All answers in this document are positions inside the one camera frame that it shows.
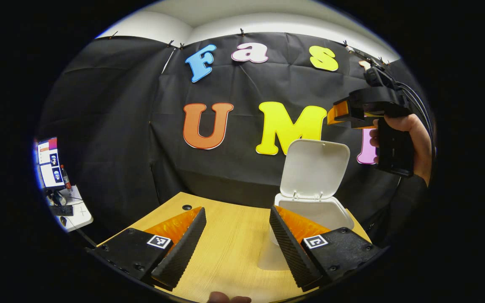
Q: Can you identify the wooden desktop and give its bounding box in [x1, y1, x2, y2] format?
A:
[97, 192, 371, 303]

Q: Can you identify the black backdrop cloth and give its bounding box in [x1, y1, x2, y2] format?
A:
[36, 32, 434, 249]

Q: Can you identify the row of black cloth clips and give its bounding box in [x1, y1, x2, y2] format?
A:
[109, 29, 391, 66]

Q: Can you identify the white desktop garbage bin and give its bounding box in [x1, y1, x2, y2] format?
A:
[258, 139, 356, 271]

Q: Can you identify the white side table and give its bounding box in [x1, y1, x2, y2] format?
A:
[44, 185, 94, 233]

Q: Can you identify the computer monitor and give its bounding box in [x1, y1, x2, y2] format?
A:
[36, 137, 66, 190]

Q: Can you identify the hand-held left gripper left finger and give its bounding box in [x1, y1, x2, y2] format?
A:
[85, 206, 208, 291]

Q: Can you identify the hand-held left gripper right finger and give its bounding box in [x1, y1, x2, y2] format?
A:
[269, 205, 383, 292]

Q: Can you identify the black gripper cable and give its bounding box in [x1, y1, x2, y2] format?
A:
[394, 80, 437, 158]

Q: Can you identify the red bottle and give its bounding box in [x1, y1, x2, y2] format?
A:
[60, 165, 72, 191]

